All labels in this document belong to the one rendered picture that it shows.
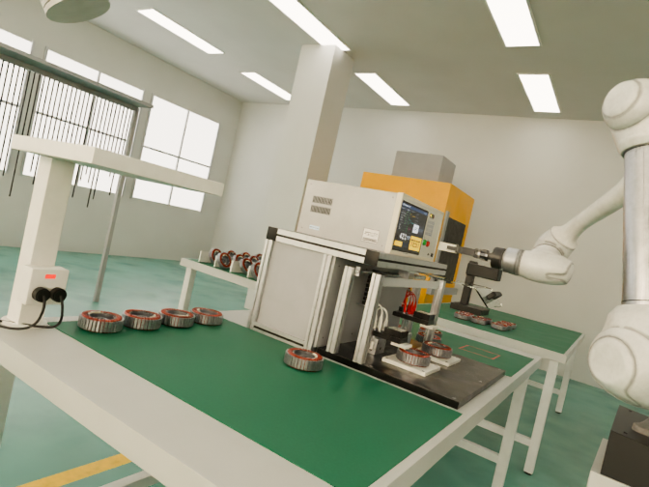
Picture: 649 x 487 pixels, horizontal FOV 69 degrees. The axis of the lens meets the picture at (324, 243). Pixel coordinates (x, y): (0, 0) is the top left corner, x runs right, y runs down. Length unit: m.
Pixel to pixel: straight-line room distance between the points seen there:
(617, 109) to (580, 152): 5.75
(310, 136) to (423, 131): 2.51
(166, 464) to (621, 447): 0.95
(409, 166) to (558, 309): 2.72
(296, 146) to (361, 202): 4.17
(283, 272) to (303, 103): 4.40
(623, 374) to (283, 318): 0.98
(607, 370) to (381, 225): 0.79
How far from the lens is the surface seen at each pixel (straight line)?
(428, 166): 5.73
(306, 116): 5.80
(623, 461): 1.30
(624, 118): 1.33
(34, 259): 1.35
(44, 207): 1.33
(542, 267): 1.67
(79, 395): 1.02
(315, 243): 1.54
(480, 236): 7.06
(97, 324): 1.37
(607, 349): 1.16
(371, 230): 1.60
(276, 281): 1.64
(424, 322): 1.82
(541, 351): 3.12
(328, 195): 1.70
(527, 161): 7.13
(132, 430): 0.90
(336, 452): 0.94
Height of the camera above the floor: 1.14
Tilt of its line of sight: 1 degrees down
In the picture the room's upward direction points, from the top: 13 degrees clockwise
